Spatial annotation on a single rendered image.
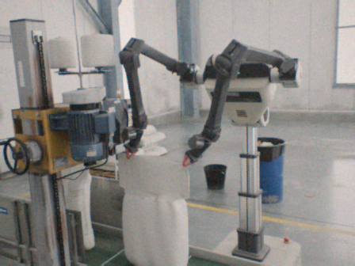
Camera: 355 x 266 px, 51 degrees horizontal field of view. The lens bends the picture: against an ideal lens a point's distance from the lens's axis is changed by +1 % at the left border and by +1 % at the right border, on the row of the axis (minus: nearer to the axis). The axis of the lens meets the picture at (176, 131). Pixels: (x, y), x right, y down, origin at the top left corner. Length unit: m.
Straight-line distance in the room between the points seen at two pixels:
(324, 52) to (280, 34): 1.16
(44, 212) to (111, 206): 0.85
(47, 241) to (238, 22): 8.96
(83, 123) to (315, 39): 8.43
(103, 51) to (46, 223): 0.91
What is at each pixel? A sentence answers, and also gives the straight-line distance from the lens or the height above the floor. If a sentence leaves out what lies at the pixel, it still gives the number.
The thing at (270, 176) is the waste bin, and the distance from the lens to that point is 4.08.
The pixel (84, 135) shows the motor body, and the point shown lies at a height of 1.22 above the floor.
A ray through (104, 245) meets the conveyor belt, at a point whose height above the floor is 0.38.
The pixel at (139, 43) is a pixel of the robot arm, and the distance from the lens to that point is 1.85.
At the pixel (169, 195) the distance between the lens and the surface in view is 2.02.
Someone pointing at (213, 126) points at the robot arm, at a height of 1.23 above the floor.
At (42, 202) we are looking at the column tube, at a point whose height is 0.87.
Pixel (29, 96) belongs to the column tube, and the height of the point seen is 1.40.
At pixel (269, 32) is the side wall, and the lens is 10.08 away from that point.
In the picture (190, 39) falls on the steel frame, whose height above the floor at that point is 2.21.
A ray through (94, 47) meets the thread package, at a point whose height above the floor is 1.62.
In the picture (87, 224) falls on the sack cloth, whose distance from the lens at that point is 2.52.
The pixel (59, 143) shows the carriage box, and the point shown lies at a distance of 1.92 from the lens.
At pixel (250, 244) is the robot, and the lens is 2.54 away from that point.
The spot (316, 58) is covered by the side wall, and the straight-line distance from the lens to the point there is 9.77.
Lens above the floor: 1.52
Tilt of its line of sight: 10 degrees down
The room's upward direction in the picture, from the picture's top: 3 degrees counter-clockwise
